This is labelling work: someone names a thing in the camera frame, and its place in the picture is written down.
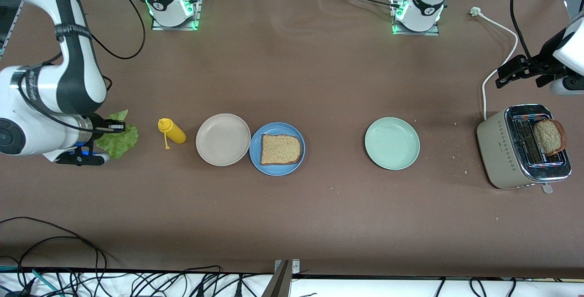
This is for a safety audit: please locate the green lettuce leaf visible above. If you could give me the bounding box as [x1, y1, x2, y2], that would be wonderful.
[95, 109, 139, 160]

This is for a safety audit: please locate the yellow squeeze bottle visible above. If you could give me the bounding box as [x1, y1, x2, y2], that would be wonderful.
[157, 118, 187, 150]

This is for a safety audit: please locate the square brown bread slice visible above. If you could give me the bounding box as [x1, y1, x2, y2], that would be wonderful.
[260, 134, 302, 166]

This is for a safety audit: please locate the beige plate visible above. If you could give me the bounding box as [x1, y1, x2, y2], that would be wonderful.
[195, 113, 251, 167]

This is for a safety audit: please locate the pale green plate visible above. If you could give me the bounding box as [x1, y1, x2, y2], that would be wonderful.
[364, 117, 421, 171]

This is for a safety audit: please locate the blue plate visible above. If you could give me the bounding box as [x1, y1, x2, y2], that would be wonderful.
[249, 122, 306, 177]

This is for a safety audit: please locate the rounded brown bread slice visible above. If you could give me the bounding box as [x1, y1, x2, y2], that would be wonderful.
[533, 119, 568, 156]

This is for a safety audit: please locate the beige and chrome toaster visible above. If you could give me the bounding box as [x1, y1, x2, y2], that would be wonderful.
[476, 104, 573, 194]

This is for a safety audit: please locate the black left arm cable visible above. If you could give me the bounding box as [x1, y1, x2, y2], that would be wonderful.
[510, 0, 537, 63]

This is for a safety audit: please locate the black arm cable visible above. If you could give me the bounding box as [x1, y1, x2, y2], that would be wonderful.
[510, 0, 537, 63]
[68, 0, 146, 60]

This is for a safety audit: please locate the white toaster power cord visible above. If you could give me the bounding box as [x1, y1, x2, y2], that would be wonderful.
[470, 6, 519, 121]

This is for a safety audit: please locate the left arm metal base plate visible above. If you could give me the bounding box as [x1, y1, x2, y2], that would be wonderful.
[390, 0, 441, 36]

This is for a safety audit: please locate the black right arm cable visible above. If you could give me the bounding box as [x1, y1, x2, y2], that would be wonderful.
[68, 0, 146, 60]

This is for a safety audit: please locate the long black floor cable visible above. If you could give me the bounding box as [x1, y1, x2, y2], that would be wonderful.
[18, 236, 100, 288]
[0, 216, 108, 284]

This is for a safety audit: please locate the teal cable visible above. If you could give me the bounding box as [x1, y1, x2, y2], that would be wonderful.
[0, 265, 64, 297]

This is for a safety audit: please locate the aluminium profile post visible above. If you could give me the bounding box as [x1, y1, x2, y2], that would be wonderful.
[261, 259, 301, 297]

